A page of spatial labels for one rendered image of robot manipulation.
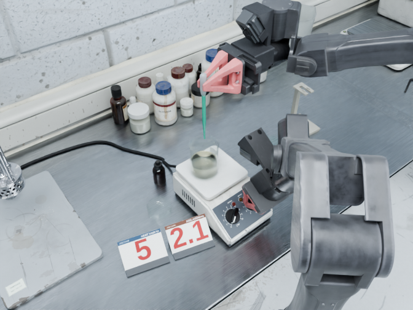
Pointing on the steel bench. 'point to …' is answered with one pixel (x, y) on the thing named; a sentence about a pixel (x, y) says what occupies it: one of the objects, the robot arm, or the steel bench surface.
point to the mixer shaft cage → (10, 178)
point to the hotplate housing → (180, 187)
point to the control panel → (248, 219)
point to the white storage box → (397, 10)
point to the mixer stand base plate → (40, 241)
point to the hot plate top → (208, 193)
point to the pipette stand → (298, 104)
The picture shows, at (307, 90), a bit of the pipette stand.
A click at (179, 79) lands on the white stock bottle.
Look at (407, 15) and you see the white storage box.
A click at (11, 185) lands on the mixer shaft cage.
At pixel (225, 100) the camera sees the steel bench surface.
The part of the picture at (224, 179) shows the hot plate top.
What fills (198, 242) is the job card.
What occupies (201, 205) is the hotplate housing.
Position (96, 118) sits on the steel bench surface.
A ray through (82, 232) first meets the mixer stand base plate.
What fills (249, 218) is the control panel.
